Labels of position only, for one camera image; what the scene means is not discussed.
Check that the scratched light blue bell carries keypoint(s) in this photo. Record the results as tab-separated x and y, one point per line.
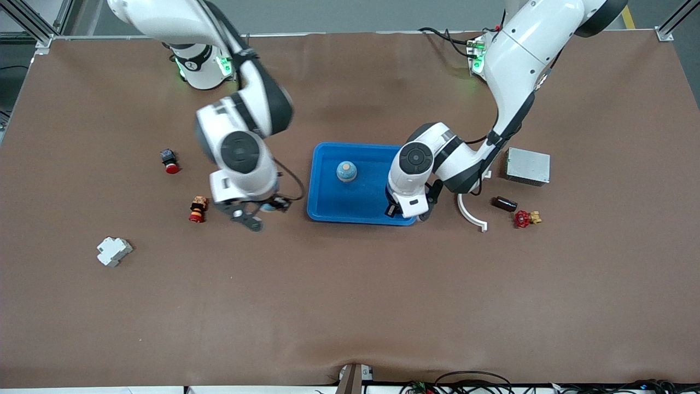
346	174

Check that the dark brown cylindrical capacitor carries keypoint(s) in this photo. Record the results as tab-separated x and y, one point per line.
505	204

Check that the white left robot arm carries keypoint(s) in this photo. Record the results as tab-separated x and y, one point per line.
514	60

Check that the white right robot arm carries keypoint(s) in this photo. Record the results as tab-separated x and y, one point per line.
240	158

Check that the blue plastic tray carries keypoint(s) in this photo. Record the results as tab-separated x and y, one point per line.
350	202

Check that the white curved plastic clamp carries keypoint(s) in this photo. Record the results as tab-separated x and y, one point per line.
460	207

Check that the red push button black body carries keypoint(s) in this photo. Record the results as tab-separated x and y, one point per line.
168	160

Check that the grey metal box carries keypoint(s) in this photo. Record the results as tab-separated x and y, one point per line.
528	167

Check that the white circuit breaker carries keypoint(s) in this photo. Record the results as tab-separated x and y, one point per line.
114	251

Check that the red yellow emergency switch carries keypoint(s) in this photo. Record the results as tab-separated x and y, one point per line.
197	209

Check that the grey metal clamp bracket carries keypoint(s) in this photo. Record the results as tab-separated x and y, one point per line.
350	383

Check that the aluminium frame post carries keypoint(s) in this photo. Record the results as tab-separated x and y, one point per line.
670	27
41	38

